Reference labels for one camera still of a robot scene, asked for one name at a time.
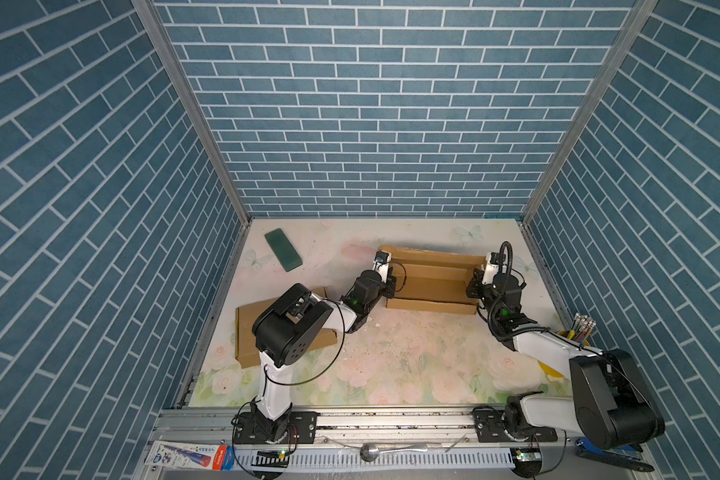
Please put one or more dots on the blue black pliers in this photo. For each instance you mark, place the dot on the blue black pliers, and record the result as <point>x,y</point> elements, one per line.
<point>628,457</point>

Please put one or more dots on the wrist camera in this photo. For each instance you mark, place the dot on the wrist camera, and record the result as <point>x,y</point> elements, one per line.
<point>491,267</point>
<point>381,264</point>

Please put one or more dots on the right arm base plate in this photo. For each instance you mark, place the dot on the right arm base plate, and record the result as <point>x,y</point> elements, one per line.
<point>495,426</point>

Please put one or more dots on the yellow pencil cup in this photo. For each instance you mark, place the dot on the yellow pencil cup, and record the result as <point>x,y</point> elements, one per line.
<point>582,328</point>

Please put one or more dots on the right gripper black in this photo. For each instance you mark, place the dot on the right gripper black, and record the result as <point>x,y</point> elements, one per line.
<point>475,283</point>

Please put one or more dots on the white slotted cable duct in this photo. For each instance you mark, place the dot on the white slotted cable duct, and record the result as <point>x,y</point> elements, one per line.
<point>345,460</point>

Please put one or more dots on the green sponge block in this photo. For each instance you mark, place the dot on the green sponge block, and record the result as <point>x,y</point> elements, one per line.
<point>283,249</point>

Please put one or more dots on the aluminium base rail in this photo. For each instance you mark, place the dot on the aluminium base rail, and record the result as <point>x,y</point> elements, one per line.
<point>396,425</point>

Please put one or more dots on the cardboard box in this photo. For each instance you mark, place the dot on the cardboard box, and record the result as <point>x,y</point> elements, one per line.
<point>283,329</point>
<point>432,281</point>

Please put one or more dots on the metal spoon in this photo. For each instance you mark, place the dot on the metal spoon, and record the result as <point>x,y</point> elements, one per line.
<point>371,452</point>

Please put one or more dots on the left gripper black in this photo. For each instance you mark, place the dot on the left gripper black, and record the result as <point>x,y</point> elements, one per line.
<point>389,287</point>

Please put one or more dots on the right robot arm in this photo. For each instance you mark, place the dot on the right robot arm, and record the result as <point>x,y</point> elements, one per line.
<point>610,404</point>

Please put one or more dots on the white printed package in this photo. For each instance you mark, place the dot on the white printed package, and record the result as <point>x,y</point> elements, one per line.
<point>178,455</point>

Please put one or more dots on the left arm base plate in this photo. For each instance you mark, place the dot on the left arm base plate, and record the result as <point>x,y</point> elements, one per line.
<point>252,427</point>

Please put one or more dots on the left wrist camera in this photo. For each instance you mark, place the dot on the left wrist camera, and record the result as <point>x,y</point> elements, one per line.
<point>381,264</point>

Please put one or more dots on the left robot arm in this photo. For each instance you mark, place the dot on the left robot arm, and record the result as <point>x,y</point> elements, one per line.
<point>274,397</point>

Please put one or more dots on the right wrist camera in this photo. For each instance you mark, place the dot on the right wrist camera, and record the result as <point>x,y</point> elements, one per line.
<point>491,267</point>

